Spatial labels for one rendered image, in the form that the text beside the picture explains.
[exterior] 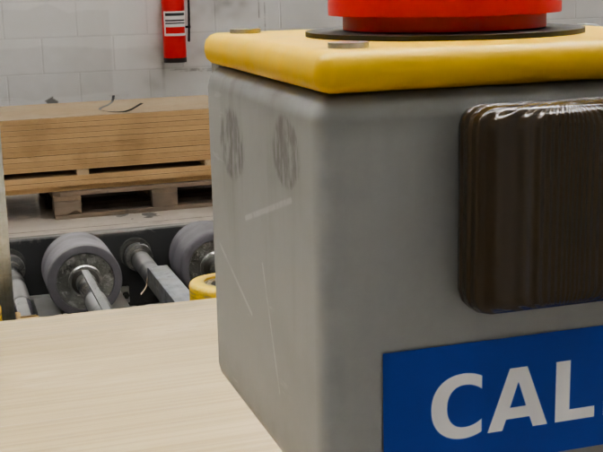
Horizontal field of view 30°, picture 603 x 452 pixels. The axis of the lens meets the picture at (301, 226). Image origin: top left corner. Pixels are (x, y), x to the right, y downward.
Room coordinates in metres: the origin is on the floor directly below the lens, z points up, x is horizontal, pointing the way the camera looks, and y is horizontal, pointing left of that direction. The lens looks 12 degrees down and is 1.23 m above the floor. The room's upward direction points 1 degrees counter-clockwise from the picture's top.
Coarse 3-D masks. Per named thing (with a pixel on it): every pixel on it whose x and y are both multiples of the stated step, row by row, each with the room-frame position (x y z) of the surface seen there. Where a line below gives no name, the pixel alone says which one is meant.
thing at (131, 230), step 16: (160, 224) 1.81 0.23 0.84; (176, 224) 1.81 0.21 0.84; (16, 240) 1.72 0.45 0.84; (32, 240) 1.73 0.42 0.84; (48, 240) 1.74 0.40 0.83; (112, 240) 1.77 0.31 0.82; (160, 240) 1.79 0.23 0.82; (32, 256) 1.73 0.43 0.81; (160, 256) 1.79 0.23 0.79; (32, 272) 1.73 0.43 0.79; (128, 272) 1.78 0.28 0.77; (32, 288) 1.73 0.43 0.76; (144, 304) 1.77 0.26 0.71
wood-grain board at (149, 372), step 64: (64, 320) 1.08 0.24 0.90; (128, 320) 1.08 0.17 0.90; (192, 320) 1.07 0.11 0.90; (0, 384) 0.90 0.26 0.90; (64, 384) 0.90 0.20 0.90; (128, 384) 0.90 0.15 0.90; (192, 384) 0.89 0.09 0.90; (0, 448) 0.77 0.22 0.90; (64, 448) 0.76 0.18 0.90; (128, 448) 0.76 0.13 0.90; (192, 448) 0.76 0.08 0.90; (256, 448) 0.76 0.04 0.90
